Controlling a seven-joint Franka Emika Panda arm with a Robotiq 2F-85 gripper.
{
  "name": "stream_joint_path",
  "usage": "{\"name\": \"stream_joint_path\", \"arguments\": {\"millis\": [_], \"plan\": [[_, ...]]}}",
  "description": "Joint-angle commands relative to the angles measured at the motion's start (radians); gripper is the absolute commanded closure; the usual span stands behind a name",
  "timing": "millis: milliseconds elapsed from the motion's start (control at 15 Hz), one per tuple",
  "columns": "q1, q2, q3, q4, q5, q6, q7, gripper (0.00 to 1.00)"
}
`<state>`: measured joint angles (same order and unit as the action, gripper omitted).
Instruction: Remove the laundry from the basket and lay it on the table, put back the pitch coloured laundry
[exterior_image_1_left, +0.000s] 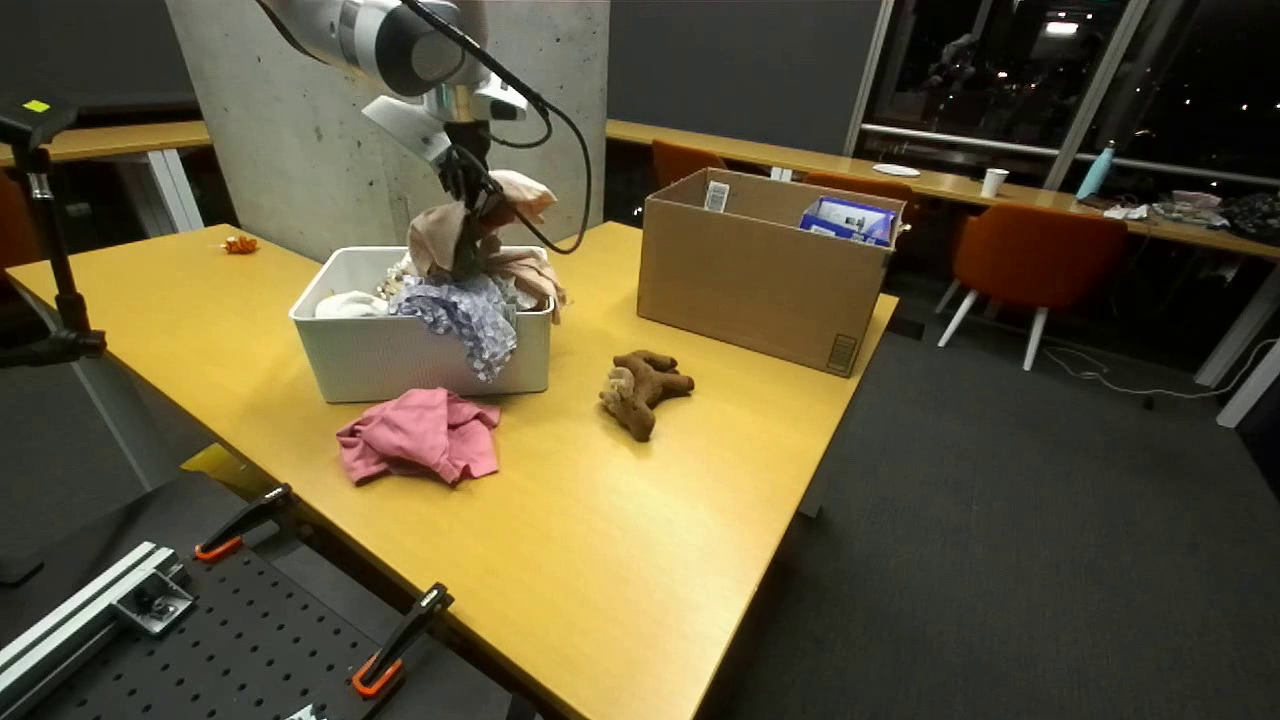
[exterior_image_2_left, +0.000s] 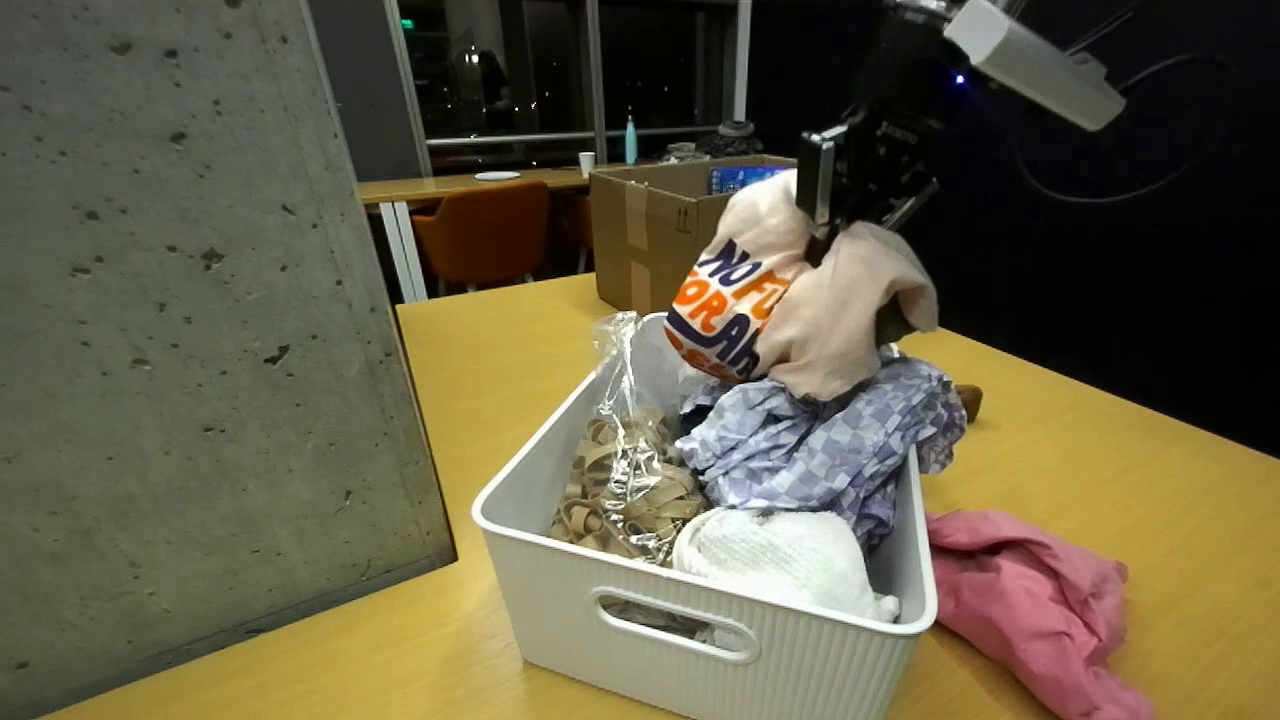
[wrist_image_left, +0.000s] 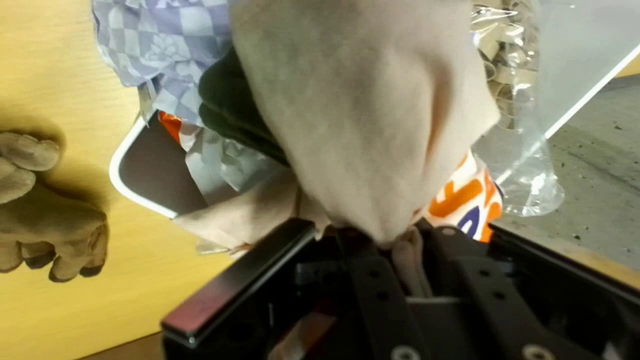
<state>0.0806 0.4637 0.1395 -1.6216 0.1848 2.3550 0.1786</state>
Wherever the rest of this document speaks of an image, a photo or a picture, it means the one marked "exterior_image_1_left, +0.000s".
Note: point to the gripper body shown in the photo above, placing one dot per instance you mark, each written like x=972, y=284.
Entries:
x=468, y=138

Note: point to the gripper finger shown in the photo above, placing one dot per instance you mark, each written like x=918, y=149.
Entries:
x=488, y=198
x=455, y=178

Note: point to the peach coloured cloth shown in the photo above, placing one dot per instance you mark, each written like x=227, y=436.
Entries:
x=440, y=240

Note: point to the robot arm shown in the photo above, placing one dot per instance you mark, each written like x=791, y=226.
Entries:
x=395, y=45

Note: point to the white laundry basket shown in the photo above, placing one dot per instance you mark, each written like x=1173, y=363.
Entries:
x=400, y=355

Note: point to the blue floral cloth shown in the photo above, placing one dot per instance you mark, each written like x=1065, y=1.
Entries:
x=470, y=315

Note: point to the white cloth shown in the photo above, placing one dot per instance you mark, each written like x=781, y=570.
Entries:
x=350, y=304

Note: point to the orange chair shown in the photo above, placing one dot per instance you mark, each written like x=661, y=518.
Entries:
x=1035, y=255
x=860, y=185
x=685, y=160

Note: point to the small orange object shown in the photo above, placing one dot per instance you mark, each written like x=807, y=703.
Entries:
x=240, y=244

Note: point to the brown plush toy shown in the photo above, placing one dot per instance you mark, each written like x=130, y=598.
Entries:
x=640, y=390

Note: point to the pink cloth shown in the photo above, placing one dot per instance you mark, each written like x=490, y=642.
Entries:
x=420, y=435

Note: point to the cardboard box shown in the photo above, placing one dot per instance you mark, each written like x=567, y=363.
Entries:
x=750, y=290

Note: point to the wooden desk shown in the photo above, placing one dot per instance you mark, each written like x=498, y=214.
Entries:
x=110, y=140

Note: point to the blue and white box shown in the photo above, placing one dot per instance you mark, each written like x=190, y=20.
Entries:
x=850, y=220

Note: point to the black and orange clamp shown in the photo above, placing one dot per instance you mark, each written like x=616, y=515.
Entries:
x=240, y=523
x=400, y=640

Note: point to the white plate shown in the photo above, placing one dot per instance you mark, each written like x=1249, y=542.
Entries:
x=896, y=170

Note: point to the white paper cup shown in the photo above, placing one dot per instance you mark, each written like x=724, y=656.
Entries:
x=994, y=183

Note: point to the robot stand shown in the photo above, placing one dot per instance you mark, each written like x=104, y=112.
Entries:
x=240, y=640

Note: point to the window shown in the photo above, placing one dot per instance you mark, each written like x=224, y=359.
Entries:
x=1000, y=70

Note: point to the long wooden counter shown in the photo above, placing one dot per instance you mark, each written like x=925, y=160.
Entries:
x=1050, y=200

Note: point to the teal bottle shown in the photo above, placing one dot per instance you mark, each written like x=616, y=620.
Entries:
x=1095, y=172

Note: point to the heap of clothes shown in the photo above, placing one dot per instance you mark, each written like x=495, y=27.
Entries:
x=1190, y=208

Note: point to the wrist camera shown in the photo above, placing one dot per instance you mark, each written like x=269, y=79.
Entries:
x=503, y=104

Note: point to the camera on mount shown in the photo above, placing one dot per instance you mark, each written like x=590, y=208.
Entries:
x=50, y=230

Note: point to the aluminium rail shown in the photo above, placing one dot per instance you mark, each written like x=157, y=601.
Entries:
x=90, y=610

